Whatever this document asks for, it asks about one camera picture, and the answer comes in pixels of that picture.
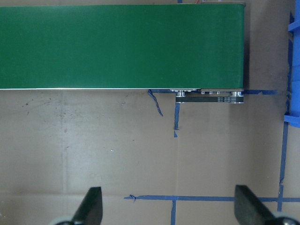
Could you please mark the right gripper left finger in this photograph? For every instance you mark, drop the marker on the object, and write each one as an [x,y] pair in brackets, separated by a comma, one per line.
[90,211]

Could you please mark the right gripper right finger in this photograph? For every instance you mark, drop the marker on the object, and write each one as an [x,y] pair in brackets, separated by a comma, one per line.
[248,209]

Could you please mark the blue destination bin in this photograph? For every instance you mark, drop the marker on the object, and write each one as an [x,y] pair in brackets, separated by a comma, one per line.
[293,117]

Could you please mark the green conveyor belt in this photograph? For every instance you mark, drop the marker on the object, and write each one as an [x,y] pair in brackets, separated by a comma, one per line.
[177,47]

